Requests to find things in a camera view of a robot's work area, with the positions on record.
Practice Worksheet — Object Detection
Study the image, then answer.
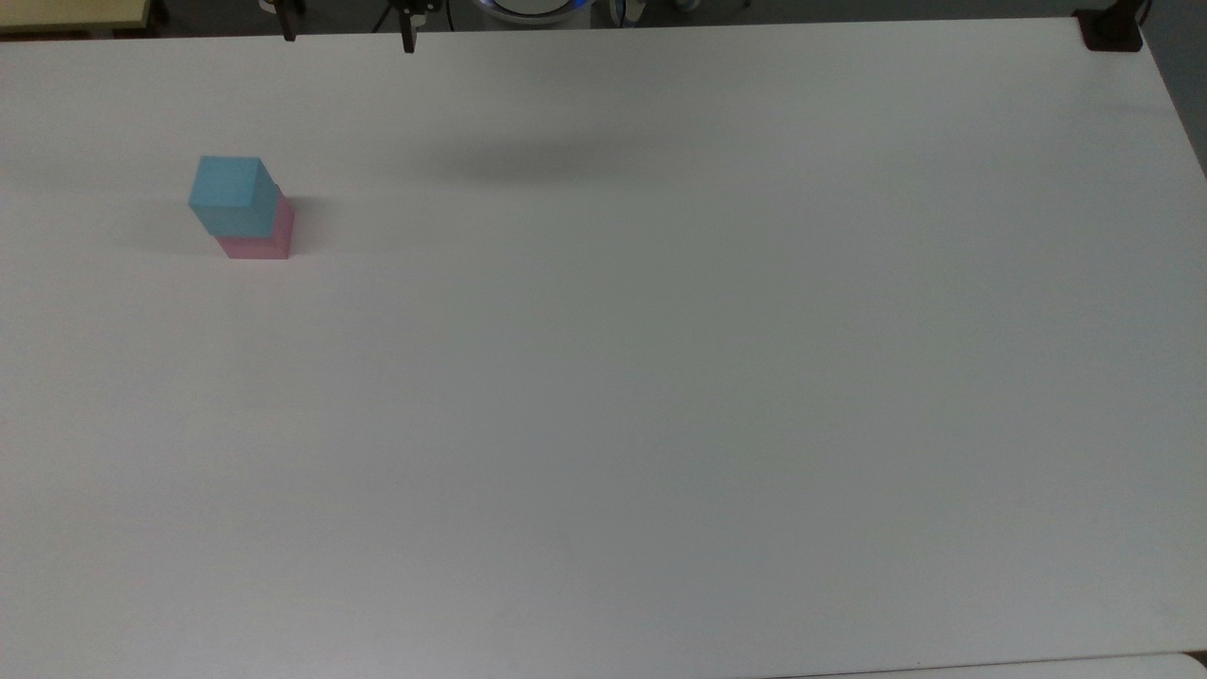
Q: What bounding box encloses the blue cube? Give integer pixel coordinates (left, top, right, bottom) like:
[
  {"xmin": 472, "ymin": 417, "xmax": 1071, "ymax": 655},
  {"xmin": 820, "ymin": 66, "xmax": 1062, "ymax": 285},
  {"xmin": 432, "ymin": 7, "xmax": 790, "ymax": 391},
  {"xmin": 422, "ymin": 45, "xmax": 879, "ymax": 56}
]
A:
[{"xmin": 189, "ymin": 156, "xmax": 281, "ymax": 239}]

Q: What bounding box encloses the pink cube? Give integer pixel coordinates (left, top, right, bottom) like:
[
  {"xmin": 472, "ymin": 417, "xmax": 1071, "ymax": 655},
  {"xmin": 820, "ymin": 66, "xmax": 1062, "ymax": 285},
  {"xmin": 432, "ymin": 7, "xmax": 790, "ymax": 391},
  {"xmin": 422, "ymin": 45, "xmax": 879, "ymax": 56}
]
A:
[{"xmin": 217, "ymin": 187, "xmax": 296, "ymax": 260}]

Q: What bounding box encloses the white robot base blue ring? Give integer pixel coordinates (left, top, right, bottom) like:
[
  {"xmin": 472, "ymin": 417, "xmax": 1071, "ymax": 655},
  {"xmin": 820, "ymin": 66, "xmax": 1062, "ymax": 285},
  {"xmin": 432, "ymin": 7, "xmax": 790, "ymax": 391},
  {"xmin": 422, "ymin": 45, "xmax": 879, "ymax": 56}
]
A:
[{"xmin": 479, "ymin": 0, "xmax": 593, "ymax": 26}]

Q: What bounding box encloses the black clamp mount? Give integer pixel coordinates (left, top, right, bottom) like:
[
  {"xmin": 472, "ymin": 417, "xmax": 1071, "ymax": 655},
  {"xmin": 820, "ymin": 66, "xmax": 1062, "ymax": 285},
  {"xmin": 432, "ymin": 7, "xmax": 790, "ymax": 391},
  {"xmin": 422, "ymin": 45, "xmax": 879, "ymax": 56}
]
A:
[{"xmin": 1074, "ymin": 0, "xmax": 1153, "ymax": 53}]

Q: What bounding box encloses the yellow wooden table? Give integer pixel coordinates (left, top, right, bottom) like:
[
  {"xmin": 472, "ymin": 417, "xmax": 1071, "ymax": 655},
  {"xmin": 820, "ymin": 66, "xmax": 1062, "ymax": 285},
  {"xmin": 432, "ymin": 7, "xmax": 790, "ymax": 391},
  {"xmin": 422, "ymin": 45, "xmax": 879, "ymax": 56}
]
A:
[{"xmin": 0, "ymin": 0, "xmax": 154, "ymax": 37}]

